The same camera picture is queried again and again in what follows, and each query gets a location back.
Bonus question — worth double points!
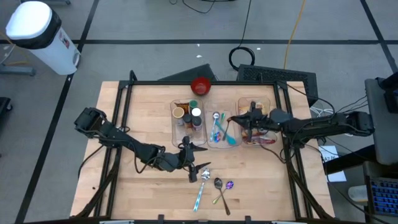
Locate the yellow hanging cable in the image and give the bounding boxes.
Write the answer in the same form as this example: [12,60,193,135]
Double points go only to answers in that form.
[282,0,308,70]

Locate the black device blue lights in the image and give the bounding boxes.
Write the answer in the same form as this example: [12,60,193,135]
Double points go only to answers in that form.
[366,176,398,218]

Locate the blue round object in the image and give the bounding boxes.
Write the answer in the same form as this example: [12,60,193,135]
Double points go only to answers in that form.
[215,120,237,146]

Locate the gold rainbow spoon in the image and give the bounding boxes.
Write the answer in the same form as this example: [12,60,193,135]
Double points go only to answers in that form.
[212,180,234,205]

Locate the taco seasoning mix packet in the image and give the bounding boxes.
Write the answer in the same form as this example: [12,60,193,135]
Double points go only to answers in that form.
[175,101,190,114]

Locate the black frame post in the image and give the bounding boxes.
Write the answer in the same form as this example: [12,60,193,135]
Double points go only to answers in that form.
[285,155,335,220]
[73,149,121,218]

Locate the red yellow noodle bag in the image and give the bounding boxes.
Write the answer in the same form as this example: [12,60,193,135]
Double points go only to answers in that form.
[242,129,277,146]

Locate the purple blue spoon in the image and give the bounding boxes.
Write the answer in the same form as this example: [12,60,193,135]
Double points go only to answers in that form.
[213,177,231,217]

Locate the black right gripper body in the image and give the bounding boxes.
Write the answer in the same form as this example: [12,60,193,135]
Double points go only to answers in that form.
[246,101,275,142]

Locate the purple label spice jar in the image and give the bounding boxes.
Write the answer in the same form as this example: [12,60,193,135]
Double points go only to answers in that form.
[192,116,203,133]

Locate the white trash can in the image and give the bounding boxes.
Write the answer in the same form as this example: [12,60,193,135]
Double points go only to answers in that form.
[5,1,81,76]

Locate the silver spoon pale blue handle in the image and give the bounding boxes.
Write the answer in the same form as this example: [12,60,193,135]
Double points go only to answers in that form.
[192,167,211,213]

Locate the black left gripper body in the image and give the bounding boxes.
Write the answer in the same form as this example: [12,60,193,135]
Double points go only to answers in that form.
[161,136,198,184]

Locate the plain silver spoon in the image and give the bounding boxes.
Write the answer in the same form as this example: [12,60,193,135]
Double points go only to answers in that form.
[222,116,233,142]

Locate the orange label black lid jar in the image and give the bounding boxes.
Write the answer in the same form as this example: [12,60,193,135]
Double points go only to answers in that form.
[182,113,193,130]

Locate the black hanging cable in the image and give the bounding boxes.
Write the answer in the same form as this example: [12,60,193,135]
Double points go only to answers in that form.
[228,0,256,72]

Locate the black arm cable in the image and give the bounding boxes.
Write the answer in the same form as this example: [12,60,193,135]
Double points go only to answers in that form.
[133,141,166,174]

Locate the black perforated computer case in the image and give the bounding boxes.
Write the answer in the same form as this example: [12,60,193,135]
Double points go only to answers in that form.
[237,64,318,107]

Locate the black horizontal frame beam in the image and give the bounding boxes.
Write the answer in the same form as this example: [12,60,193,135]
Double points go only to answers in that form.
[105,81,134,218]
[275,81,312,220]

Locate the white paper sheet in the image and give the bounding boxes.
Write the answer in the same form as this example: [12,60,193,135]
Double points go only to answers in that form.
[318,145,348,183]

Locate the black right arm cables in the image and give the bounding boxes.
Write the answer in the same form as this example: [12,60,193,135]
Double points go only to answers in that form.
[287,83,369,116]

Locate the tan lid spice jar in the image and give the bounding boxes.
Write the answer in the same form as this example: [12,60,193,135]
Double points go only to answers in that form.
[172,106,185,127]

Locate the black table edge rail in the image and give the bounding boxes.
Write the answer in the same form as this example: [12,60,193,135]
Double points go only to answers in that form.
[118,80,289,86]
[71,215,335,224]

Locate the clear plastic bin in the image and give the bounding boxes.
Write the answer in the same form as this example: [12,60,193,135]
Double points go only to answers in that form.
[170,98,208,147]
[238,96,279,147]
[205,101,243,149]

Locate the red round object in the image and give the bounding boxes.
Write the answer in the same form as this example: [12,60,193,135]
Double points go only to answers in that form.
[190,77,212,96]

